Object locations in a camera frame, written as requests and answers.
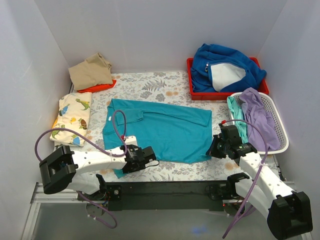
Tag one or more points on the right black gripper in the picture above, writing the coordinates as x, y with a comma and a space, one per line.
213, 147

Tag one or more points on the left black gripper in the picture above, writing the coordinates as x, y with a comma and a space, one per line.
149, 154

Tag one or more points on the teal t-shirt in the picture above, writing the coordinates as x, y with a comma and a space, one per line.
176, 133

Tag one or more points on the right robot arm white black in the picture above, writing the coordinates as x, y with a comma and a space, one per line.
287, 212

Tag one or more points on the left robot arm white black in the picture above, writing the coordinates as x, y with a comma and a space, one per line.
73, 170

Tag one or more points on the mint green t-shirt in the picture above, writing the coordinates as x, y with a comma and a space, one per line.
237, 113

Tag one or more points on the purple t-shirt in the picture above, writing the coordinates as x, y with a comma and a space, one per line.
261, 131

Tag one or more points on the white plastic laundry basket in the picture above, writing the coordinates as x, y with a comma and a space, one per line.
269, 106

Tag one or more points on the red plastic tray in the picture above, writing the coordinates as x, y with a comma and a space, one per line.
215, 96

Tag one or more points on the blue fleece jacket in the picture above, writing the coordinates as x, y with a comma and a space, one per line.
220, 69

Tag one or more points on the dinosaur print folded t-shirt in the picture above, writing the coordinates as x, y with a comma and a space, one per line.
74, 114

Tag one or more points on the orange folded t-shirt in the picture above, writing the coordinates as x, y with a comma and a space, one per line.
98, 88

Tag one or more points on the beige folded t-shirt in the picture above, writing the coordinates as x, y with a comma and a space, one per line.
94, 70

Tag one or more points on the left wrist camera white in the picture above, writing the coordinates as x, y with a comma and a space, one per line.
131, 140

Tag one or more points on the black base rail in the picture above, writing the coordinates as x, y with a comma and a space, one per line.
165, 195

